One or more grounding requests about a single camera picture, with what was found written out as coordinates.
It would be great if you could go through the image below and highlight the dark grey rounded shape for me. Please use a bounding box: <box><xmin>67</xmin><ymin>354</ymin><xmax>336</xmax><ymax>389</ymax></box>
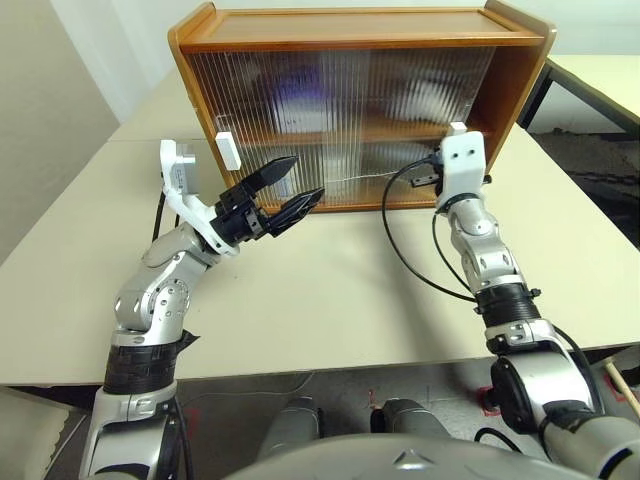
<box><xmin>257</xmin><ymin>394</ymin><xmax>324</xmax><ymax>459</ymax></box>
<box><xmin>372</xmin><ymin>397</ymin><xmax>451</xmax><ymax>441</ymax></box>

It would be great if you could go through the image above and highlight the wooden cabinet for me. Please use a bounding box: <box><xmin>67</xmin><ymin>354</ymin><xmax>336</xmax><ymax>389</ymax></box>
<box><xmin>167</xmin><ymin>0</ymin><xmax>559</xmax><ymax>215</ymax></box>

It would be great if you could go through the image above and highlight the ribbed clear sliding door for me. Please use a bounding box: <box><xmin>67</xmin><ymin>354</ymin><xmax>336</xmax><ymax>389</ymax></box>
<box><xmin>319</xmin><ymin>47</ymin><xmax>498</xmax><ymax>206</ymax></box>
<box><xmin>182</xmin><ymin>49</ymin><xmax>374</xmax><ymax>209</ymax></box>

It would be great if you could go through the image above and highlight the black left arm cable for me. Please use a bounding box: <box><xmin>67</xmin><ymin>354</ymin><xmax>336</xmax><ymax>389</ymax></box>
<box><xmin>152</xmin><ymin>172</ymin><xmax>171</xmax><ymax>244</ymax></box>

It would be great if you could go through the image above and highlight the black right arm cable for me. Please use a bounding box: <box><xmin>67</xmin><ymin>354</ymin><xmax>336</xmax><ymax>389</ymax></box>
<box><xmin>380</xmin><ymin>154</ymin><xmax>481</xmax><ymax>304</ymax></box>

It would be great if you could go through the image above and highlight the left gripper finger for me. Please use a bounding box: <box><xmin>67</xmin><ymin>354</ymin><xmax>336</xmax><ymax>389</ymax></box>
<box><xmin>268</xmin><ymin>187</ymin><xmax>326</xmax><ymax>237</ymax></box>
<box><xmin>244</xmin><ymin>155</ymin><xmax>300</xmax><ymax>197</ymax></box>

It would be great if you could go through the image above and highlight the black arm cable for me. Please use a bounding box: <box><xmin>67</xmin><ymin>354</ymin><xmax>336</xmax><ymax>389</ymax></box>
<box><xmin>152</xmin><ymin>172</ymin><xmax>171</xmax><ymax>244</ymax></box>
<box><xmin>380</xmin><ymin>154</ymin><xmax>481</xmax><ymax>304</ymax></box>

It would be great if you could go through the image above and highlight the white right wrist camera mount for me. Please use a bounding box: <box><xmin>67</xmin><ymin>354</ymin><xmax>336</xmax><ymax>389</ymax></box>
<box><xmin>433</xmin><ymin>130</ymin><xmax>489</xmax><ymax>211</ymax></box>

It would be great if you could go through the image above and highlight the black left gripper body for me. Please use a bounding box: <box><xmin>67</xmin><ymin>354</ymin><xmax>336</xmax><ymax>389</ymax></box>
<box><xmin>211</xmin><ymin>180</ymin><xmax>272</xmax><ymax>246</ymax></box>

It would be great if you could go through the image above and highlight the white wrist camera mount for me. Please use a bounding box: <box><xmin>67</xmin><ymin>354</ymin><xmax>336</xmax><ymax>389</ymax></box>
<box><xmin>158</xmin><ymin>139</ymin><xmax>246</xmax><ymax>256</ymax></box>
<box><xmin>433</xmin><ymin>130</ymin><xmax>489</xmax><ymax>211</ymax></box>

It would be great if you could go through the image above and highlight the purple tissue pack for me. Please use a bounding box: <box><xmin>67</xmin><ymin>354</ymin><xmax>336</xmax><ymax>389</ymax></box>
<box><xmin>252</xmin><ymin>64</ymin><xmax>326</xmax><ymax>136</ymax></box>

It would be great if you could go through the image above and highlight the beige table with black legs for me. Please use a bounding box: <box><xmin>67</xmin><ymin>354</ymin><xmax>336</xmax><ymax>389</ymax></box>
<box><xmin>517</xmin><ymin>53</ymin><xmax>640</xmax><ymax>136</ymax></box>

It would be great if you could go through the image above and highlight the wooden stick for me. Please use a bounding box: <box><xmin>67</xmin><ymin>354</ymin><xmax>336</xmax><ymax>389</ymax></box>
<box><xmin>604</xmin><ymin>360</ymin><xmax>640</xmax><ymax>416</ymax></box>

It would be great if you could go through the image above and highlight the silver robot torso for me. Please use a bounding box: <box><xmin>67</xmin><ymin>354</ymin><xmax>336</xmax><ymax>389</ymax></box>
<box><xmin>239</xmin><ymin>432</ymin><xmax>556</xmax><ymax>480</ymax></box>

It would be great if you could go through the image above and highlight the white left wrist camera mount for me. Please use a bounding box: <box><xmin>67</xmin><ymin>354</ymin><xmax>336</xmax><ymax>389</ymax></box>
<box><xmin>158</xmin><ymin>139</ymin><xmax>246</xmax><ymax>256</ymax></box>

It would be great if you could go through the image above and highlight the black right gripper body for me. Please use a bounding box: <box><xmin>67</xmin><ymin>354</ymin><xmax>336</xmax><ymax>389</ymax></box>
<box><xmin>409</xmin><ymin>172</ymin><xmax>444</xmax><ymax>199</ymax></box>

